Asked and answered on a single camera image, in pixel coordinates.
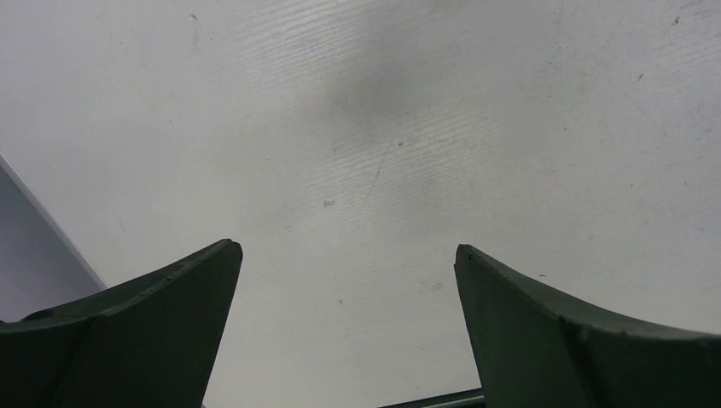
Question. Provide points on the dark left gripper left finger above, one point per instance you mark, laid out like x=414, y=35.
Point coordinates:
x=149, y=342

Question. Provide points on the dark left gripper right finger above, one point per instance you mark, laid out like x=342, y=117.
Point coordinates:
x=536, y=346

